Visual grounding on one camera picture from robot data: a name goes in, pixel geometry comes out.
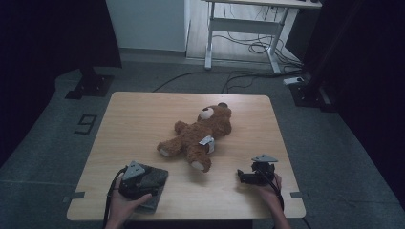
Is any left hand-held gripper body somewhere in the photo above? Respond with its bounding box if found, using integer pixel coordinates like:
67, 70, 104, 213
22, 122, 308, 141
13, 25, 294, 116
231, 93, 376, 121
117, 160, 160, 201

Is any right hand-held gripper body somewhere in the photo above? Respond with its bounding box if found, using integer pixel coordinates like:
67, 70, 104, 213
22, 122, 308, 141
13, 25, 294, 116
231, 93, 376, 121
250, 154, 279, 186

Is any dark grey cloth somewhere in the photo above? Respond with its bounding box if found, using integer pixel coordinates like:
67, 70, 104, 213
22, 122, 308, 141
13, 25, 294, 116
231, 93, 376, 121
135, 164, 169, 215

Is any brown teddy bear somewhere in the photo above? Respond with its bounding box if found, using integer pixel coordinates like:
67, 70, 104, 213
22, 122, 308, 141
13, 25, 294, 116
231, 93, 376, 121
156, 102, 233, 174

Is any person's right hand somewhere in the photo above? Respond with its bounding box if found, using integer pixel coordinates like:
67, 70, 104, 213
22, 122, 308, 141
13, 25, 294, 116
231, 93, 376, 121
254, 173, 285, 210

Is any person's left hand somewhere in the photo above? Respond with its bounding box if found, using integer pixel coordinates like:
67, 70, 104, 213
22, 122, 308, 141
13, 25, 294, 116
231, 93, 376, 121
109, 176, 154, 224

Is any black tape floor marking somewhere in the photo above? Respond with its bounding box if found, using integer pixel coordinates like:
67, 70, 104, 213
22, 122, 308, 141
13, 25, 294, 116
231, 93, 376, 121
74, 114, 98, 135

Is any black stand base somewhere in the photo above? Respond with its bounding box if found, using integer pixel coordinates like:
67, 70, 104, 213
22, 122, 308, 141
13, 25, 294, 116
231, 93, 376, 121
65, 66, 115, 100
289, 74, 338, 113

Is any white power strip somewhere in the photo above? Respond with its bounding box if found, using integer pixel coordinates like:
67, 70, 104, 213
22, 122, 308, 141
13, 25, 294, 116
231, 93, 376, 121
282, 76, 305, 86

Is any white desk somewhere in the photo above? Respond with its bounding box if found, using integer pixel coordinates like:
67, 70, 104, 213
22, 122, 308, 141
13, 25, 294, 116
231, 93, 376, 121
201, 0, 323, 74

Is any black curtain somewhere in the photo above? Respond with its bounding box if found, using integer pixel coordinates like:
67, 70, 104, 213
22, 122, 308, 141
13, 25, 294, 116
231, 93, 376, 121
300, 0, 405, 204
0, 0, 122, 168

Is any white cabinet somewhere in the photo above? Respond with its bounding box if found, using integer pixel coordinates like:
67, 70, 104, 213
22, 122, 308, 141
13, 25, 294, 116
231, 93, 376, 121
105, 0, 191, 53

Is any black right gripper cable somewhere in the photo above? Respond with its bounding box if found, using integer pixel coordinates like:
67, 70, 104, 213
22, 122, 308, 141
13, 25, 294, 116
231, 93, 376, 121
259, 168, 286, 213

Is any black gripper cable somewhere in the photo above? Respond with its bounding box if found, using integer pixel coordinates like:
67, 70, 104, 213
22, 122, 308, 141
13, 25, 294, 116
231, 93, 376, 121
259, 168, 286, 213
102, 167, 128, 229

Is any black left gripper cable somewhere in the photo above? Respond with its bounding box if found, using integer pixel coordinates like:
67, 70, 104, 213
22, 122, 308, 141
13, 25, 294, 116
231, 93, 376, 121
102, 167, 128, 229

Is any long black floor cable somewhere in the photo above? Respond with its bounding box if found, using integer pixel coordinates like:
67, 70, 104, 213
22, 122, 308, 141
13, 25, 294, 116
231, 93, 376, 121
152, 70, 304, 94

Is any tangle of black cables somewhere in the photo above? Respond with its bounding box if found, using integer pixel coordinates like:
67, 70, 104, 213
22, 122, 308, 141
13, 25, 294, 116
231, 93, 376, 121
212, 3, 304, 73

